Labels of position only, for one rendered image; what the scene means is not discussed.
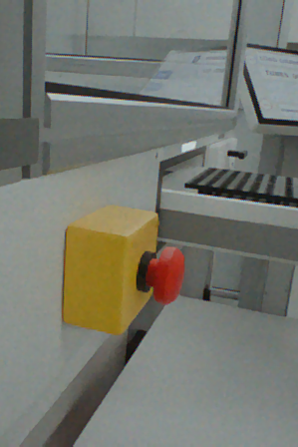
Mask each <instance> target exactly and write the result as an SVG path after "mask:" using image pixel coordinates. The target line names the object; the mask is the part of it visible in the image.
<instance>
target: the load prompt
mask: <svg viewBox="0 0 298 447"><path fill-rule="evenodd" d="M254 52H255V51H254ZM255 55H256V58H257V61H258V64H260V65H267V66H275V67H282V68H289V69H296V70H298V58H295V57H289V56H282V55H275V54H269V53H262V52H255Z"/></svg>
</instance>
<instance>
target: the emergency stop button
mask: <svg viewBox="0 0 298 447"><path fill-rule="evenodd" d="M183 278H184V256H183V254H182V253H181V252H180V251H179V249H178V248H174V247H167V248H165V249H164V250H163V251H162V253H161V255H160V258H159V259H154V258H153V259H152V260H151V261H150V263H149V269H148V273H147V286H148V287H153V297H154V300H155V301H156V302H157V303H158V304H163V305H170V304H171V303H173V302H175V301H176V300H177V298H178V295H179V292H180V290H181V287H182V283H183Z"/></svg>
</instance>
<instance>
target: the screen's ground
mask: <svg viewBox="0 0 298 447"><path fill-rule="evenodd" d="M254 51H255V52H262V53H269V54H275V55H282V56H289V57H295V58H298V56H296V55H290V54H283V53H277V52H270V51H264V50H257V49H250V48H246V51H245V54H248V55H255V52H254ZM255 56H256V55H255ZM258 65H259V66H251V65H247V64H246V66H247V69H248V72H249V75H250V78H251V81H252V85H253V88H254V91H255V94H256V97H257V100H258V98H259V99H269V100H270V97H269V94H268V91H267V88H266V85H265V82H264V80H266V81H275V82H283V83H291V84H298V82H294V81H293V78H292V76H291V73H290V71H294V72H298V70H296V69H289V68H282V67H275V66H267V65H260V64H258ZM270 101H271V100H270ZM271 104H272V107H273V110H274V112H272V111H261V113H262V116H263V118H267V119H279V120H290V121H298V118H287V117H281V116H280V113H279V110H278V107H277V104H285V105H295V106H298V104H290V103H280V102H271Z"/></svg>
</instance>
